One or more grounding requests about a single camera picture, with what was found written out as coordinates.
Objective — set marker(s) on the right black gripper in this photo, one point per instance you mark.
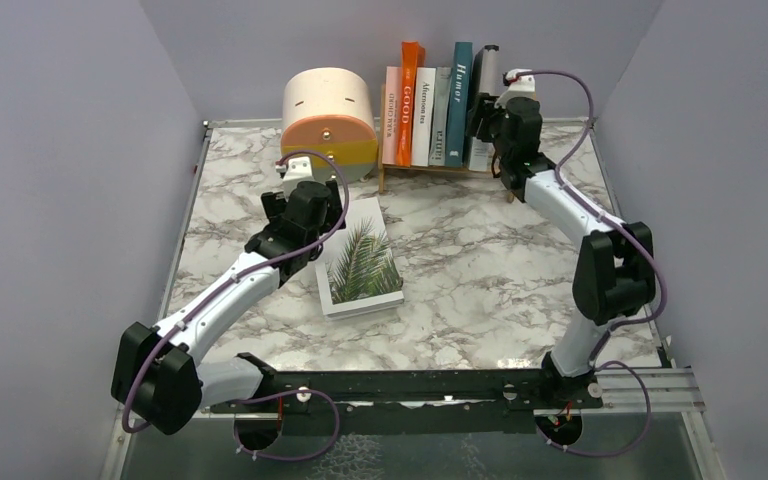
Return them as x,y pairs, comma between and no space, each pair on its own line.
481,114

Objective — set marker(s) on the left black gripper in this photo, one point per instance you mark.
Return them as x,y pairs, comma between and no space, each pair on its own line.
275,203

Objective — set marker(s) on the grey white cover book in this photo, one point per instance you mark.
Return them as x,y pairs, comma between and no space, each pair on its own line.
484,83

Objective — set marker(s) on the dark teal book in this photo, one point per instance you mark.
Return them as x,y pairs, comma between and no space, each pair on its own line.
458,104

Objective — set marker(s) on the grey landscape cover book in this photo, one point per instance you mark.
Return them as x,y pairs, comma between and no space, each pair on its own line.
439,117

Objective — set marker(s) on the palm leaf cover book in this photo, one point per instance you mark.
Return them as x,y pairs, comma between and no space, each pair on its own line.
356,272

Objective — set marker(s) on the orange fashion show book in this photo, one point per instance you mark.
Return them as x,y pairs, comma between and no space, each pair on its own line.
412,57

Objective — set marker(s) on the pink flower cover book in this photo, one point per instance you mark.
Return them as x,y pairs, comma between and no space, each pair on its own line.
389,115

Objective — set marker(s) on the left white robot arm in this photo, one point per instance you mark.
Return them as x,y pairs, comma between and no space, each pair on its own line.
160,377

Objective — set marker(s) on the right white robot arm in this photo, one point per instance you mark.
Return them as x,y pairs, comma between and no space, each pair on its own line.
613,277

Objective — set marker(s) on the wooden book rack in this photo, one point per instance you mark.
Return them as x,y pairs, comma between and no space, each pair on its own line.
383,170

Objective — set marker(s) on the cream and orange bread box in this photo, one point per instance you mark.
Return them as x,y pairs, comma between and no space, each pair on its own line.
328,110

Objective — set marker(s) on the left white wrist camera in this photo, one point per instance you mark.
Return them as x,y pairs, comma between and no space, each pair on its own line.
293,171

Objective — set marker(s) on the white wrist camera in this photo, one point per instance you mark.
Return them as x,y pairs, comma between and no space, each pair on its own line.
293,171
519,83

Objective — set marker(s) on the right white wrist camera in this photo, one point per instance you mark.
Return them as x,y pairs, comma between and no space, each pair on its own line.
519,83

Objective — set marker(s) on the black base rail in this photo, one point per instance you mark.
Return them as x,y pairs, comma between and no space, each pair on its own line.
318,403

